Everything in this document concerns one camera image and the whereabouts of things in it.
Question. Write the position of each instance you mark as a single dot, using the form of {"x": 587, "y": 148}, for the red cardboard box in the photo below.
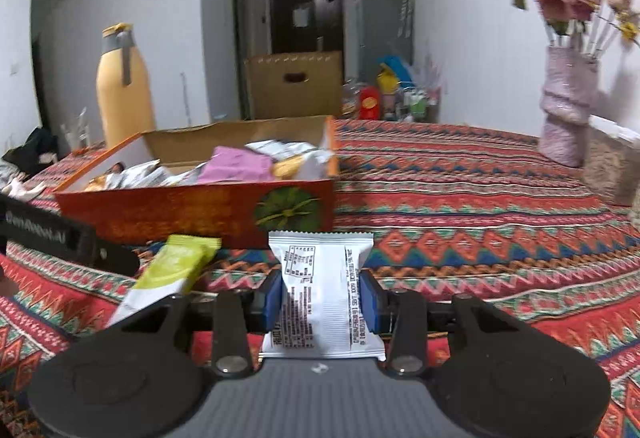
{"x": 175, "y": 213}

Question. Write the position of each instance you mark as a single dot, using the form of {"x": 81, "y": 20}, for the yellow bag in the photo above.
{"x": 386, "y": 81}

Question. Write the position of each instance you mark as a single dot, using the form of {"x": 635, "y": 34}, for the black bag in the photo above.
{"x": 32, "y": 147}

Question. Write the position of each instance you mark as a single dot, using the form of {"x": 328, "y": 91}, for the white cookie snack packet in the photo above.
{"x": 145, "y": 175}

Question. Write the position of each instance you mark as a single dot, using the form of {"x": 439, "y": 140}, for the grey refrigerator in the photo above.
{"x": 385, "y": 27}

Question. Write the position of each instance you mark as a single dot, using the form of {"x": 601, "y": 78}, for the pink flower vase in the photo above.
{"x": 567, "y": 107}

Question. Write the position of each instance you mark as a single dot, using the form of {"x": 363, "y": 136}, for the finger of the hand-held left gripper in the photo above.
{"x": 117, "y": 260}

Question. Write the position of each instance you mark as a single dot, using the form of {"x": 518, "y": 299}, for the green white snack packet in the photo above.
{"x": 170, "y": 268}

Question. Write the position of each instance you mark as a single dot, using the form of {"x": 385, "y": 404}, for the blue plastic item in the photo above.
{"x": 397, "y": 71}

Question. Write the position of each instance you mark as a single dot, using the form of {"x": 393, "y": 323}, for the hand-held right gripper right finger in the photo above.
{"x": 370, "y": 303}

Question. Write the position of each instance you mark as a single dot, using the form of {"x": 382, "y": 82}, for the white printed snack packet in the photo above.
{"x": 322, "y": 298}

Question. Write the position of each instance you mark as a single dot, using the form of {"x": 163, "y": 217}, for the brown white cookie packet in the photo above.
{"x": 300, "y": 166}

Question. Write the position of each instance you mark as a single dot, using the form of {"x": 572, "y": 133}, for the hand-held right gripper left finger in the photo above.
{"x": 273, "y": 303}

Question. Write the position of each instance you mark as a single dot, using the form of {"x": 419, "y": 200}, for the dark door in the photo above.
{"x": 305, "y": 17}

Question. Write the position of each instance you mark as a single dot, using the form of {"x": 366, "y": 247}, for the patterned red tablecloth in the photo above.
{"x": 475, "y": 218}

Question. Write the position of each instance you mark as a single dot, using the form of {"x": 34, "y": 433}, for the glass cup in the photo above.
{"x": 76, "y": 135}

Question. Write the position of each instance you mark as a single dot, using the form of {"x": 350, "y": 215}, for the red container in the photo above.
{"x": 370, "y": 103}

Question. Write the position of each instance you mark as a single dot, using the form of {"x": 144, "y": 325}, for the yellow thermos jug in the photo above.
{"x": 125, "y": 92}

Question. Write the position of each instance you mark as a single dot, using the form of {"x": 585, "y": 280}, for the brown cardboard box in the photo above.
{"x": 295, "y": 87}

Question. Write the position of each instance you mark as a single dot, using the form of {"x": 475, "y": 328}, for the pink snack packet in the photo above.
{"x": 235, "y": 165}

